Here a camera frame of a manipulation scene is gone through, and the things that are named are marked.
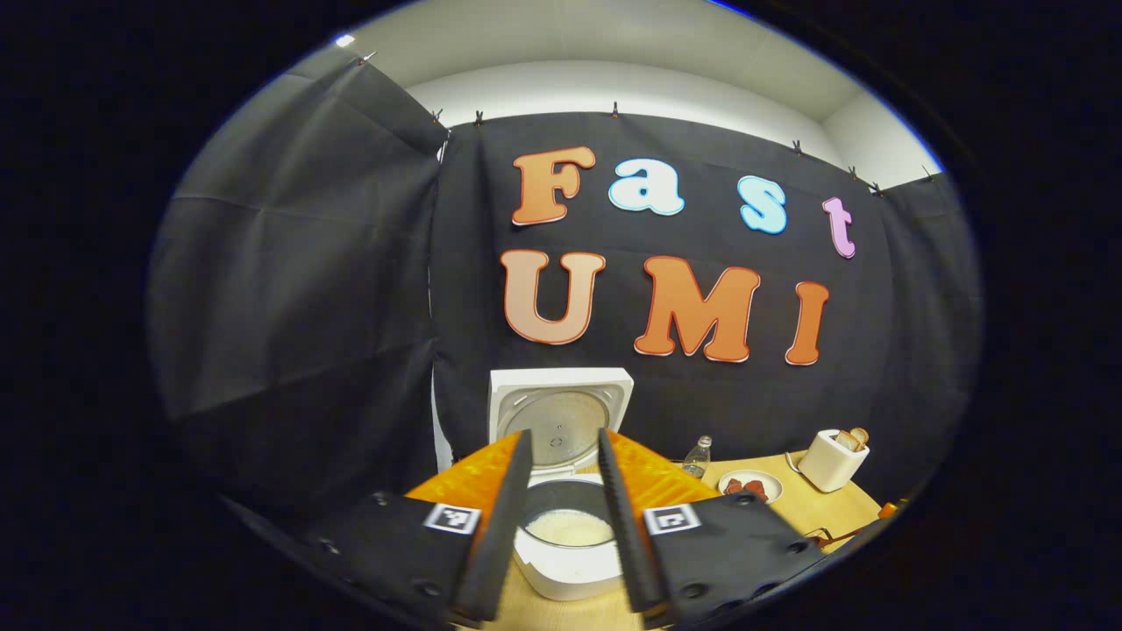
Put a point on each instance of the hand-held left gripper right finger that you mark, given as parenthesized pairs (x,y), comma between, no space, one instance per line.
(627,543)

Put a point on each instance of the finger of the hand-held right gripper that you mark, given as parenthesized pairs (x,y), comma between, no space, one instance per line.
(889,508)

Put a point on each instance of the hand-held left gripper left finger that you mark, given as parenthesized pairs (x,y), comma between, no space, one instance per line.
(500,543)

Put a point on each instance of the brown wooden spoon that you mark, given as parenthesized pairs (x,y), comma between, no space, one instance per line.
(850,528)

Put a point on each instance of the white rice layer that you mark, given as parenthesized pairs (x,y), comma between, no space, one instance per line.
(570,528)

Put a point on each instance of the white rice cooker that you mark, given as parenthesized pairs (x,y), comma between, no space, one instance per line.
(561,578)

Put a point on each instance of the white toaster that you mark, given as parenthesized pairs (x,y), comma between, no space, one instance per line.
(828,469)

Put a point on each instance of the toasted bread slice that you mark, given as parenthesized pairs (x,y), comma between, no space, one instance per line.
(846,441)
(861,436)

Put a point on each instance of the clear plastic water bottle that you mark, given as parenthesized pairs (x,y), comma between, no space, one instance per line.
(697,460)

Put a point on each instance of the white round plate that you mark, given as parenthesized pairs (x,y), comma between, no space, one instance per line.
(771,480)

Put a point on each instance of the red meat piece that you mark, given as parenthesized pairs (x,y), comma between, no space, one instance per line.
(734,486)
(756,491)

